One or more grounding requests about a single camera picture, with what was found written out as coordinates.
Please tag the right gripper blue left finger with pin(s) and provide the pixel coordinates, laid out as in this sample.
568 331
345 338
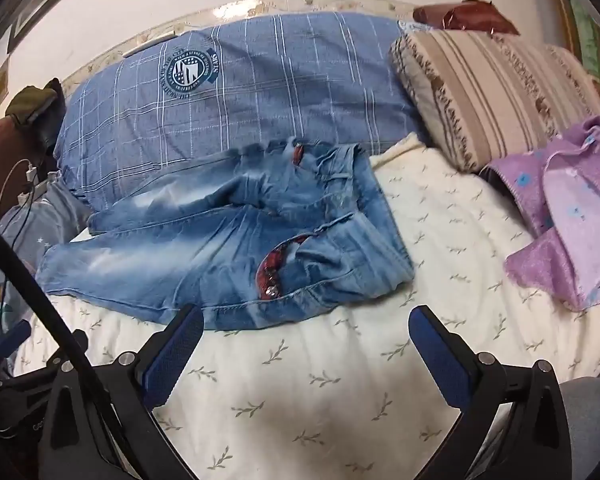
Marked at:
166 354

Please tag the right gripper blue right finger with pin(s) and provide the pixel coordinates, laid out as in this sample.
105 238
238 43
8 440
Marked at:
449 360

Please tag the blue denim jeans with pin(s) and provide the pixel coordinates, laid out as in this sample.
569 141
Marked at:
270 234

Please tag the cream leaf-print blanket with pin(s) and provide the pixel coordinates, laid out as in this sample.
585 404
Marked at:
345 395

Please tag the purple floral cloth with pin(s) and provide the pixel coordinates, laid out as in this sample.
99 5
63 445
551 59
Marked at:
557 192

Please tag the white power strip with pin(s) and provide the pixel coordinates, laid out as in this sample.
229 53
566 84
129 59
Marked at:
36 182

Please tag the brown wooden headboard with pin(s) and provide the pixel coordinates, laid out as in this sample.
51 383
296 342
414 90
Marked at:
16 145

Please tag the striped beige pillow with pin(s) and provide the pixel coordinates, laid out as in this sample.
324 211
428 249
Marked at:
486 96

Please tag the olive green cap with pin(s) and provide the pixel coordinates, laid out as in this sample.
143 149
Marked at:
31 103

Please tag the dark red pillow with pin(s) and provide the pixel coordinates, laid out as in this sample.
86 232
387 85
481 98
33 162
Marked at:
477 15

